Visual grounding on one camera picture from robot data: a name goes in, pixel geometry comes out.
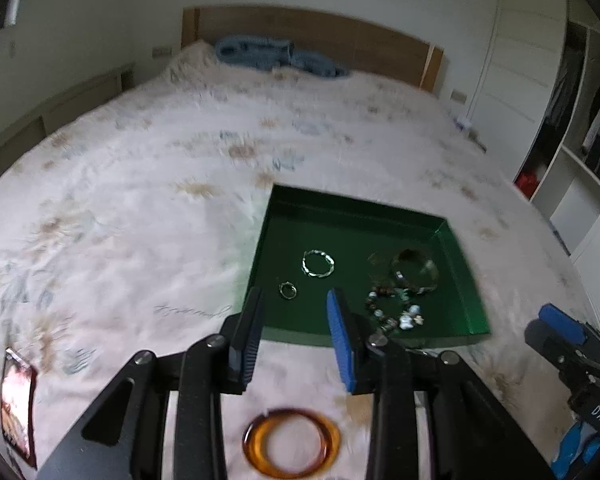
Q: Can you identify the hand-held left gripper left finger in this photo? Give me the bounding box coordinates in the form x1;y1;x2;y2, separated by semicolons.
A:
37;287;266;480

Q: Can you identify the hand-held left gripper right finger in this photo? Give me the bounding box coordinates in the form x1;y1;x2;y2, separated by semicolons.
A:
326;287;556;480

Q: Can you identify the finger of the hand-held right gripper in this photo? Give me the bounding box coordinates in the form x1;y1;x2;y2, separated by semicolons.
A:
539;304;588;345
525;319;573;376

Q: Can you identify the amber bangle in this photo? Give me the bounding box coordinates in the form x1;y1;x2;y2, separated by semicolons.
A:
242;408;342;479

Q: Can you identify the green tray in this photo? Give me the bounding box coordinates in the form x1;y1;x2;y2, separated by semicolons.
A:
235;184;492;350

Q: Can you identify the person's right hand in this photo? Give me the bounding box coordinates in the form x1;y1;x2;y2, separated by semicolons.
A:
550;419;600;480

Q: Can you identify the red bag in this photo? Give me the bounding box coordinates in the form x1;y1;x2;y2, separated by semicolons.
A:
514;172;539;197

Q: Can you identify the smartphone with red case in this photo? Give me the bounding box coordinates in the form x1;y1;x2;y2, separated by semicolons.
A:
0;347;38;471

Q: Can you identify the white wardrobe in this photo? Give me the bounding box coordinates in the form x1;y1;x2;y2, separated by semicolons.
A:
467;0;600;321

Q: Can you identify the blue towel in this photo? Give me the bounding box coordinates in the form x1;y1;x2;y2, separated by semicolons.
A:
215;35;351;80

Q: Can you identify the wooden headboard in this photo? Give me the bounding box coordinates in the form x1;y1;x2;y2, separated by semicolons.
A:
181;7;445;95

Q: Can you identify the beaded charm bracelet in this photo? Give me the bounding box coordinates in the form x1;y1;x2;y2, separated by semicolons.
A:
364;285;427;337

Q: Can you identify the twisted silver bracelet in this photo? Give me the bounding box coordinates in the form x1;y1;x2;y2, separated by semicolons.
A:
301;249;337;280

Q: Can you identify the low white wall ledge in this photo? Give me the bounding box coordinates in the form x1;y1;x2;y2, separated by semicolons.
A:
0;61;137;163

